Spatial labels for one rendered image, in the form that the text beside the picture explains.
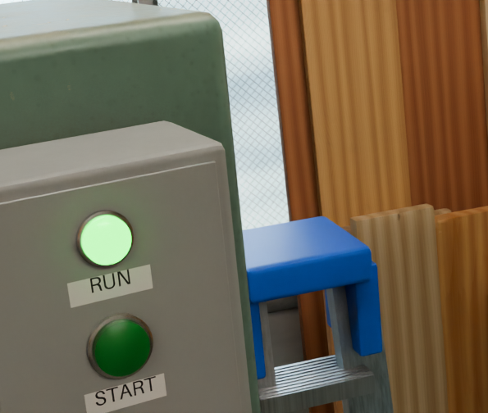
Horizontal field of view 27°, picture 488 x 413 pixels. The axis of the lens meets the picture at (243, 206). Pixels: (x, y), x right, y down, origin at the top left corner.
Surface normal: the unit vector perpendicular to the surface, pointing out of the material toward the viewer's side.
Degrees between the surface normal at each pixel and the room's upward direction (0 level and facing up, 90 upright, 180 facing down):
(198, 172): 90
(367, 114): 87
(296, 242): 0
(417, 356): 87
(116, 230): 87
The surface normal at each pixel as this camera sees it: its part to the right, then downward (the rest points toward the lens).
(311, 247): -0.10, -0.96
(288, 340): 0.29, 0.24
